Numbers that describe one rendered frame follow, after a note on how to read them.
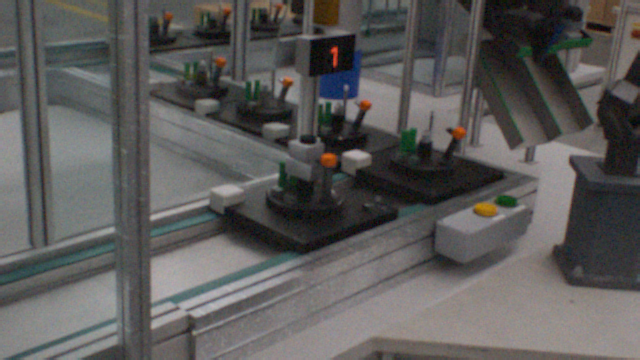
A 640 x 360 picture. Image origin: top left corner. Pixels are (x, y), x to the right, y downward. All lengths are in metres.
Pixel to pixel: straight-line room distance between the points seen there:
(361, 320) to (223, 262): 0.24
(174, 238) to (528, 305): 0.61
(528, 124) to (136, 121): 1.16
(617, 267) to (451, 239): 0.30
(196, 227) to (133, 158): 0.52
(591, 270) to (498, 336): 0.28
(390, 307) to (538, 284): 0.30
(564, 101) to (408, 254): 0.76
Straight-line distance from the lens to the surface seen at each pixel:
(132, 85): 0.90
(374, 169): 1.66
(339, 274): 1.30
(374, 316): 1.34
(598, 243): 1.53
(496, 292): 1.47
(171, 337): 1.13
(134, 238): 0.95
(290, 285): 1.22
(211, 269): 1.34
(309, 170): 1.40
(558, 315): 1.44
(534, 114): 1.93
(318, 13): 1.54
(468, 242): 1.44
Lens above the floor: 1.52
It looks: 20 degrees down
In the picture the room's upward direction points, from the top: 4 degrees clockwise
